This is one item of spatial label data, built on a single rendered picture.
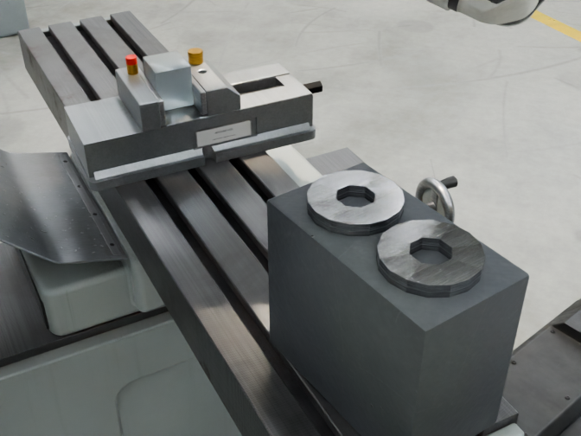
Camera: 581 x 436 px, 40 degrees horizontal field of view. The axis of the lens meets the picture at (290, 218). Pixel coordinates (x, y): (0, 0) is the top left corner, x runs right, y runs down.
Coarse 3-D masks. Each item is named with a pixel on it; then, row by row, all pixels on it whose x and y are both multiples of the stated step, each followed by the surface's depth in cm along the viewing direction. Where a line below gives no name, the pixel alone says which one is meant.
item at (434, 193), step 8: (424, 184) 159; (432, 184) 156; (440, 184) 155; (448, 184) 157; (456, 184) 158; (416, 192) 162; (424, 192) 161; (432, 192) 158; (440, 192) 155; (448, 192) 155; (424, 200) 162; (432, 200) 158; (440, 200) 155; (448, 200) 154; (432, 208) 158; (440, 208) 157; (448, 208) 154; (448, 216) 155
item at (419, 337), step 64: (320, 192) 74; (384, 192) 74; (320, 256) 70; (384, 256) 66; (448, 256) 68; (320, 320) 74; (384, 320) 65; (448, 320) 62; (512, 320) 68; (320, 384) 79; (384, 384) 69; (448, 384) 67
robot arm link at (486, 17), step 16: (432, 0) 100; (448, 0) 99; (464, 0) 98; (480, 0) 96; (496, 0) 95; (512, 0) 95; (528, 0) 97; (480, 16) 99; (496, 16) 99; (512, 16) 101
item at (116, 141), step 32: (128, 96) 112; (160, 96) 109; (256, 96) 118; (288, 96) 118; (96, 128) 111; (128, 128) 111; (160, 128) 110; (192, 128) 113; (224, 128) 115; (256, 128) 118; (288, 128) 120; (96, 160) 109; (128, 160) 111; (160, 160) 113; (192, 160) 114; (224, 160) 116
